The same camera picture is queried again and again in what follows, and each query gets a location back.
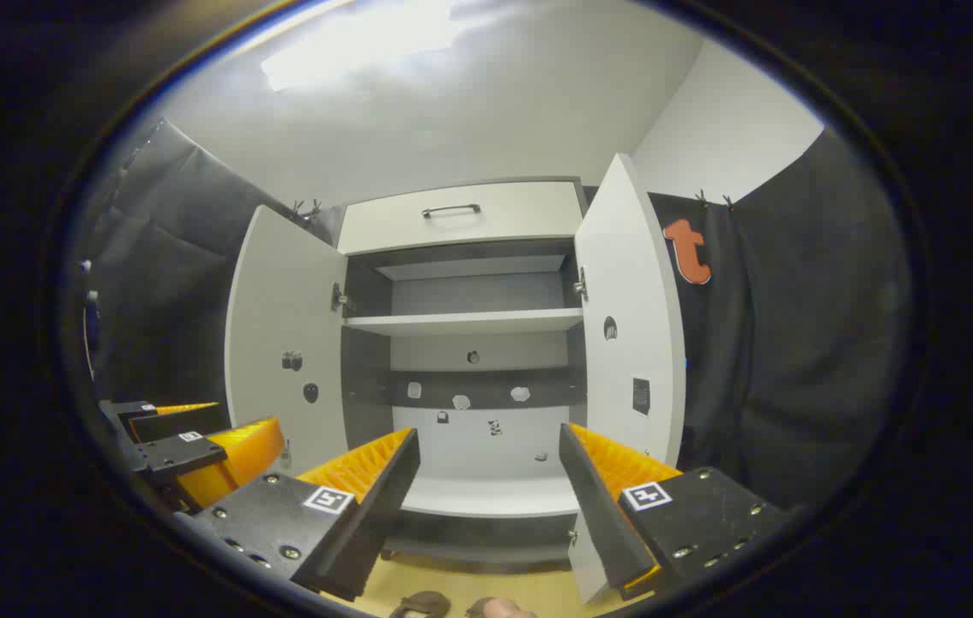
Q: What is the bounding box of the black backdrop cloth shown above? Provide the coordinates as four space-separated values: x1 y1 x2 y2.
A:
79 118 912 516

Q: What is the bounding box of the white cabinet shelf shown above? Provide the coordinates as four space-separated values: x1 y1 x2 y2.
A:
343 307 583 336

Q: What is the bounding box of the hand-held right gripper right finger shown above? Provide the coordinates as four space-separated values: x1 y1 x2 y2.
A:
558 421 789 602

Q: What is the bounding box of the white shoe cabinet door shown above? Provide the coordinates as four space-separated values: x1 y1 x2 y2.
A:
568 153 689 606
225 204 350 477

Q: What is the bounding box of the brown fuzzy shoe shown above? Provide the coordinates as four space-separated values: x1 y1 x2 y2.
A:
390 591 451 618
465 597 539 618

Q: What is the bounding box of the white shoe cabinet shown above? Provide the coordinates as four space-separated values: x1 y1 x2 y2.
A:
336 176 590 572

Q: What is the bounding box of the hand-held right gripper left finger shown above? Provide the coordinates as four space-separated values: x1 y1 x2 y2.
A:
193 427 421 603

